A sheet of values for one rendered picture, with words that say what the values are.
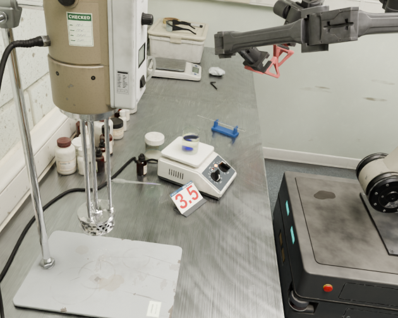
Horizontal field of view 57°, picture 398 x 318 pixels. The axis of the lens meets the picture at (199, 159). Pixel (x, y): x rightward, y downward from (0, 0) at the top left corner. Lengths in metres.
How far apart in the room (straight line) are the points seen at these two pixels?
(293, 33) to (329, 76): 1.51
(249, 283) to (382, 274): 0.83
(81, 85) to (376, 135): 2.47
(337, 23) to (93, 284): 0.80
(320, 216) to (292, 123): 1.06
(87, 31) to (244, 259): 0.60
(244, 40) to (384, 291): 1.04
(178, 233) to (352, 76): 1.91
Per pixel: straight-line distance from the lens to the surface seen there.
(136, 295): 0.78
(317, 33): 1.01
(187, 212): 0.96
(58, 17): 0.51
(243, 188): 1.08
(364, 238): 1.69
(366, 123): 2.75
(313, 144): 2.74
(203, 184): 1.01
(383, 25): 1.04
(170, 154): 1.03
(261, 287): 0.83
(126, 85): 0.52
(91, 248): 0.86
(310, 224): 1.65
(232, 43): 1.22
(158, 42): 2.06
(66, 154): 1.07
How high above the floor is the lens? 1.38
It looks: 32 degrees down
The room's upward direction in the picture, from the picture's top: 7 degrees clockwise
